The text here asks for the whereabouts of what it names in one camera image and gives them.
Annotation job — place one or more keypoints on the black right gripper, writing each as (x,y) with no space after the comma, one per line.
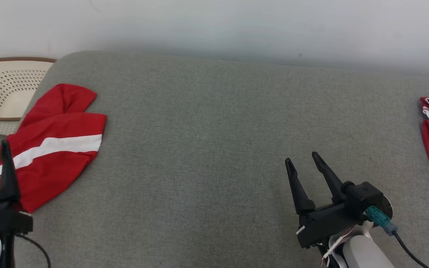
(322,225)

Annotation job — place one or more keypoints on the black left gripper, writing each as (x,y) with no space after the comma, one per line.
(2,219)

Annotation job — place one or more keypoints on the red shorts with white stripe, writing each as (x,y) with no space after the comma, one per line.
(50,175)

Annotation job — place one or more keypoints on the cream perforated laundry basket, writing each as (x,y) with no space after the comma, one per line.
(9,89)

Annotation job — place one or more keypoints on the grey fabric sofa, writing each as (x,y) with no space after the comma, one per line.
(199,149)

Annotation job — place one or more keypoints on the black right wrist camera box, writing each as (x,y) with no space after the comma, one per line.
(363,197)

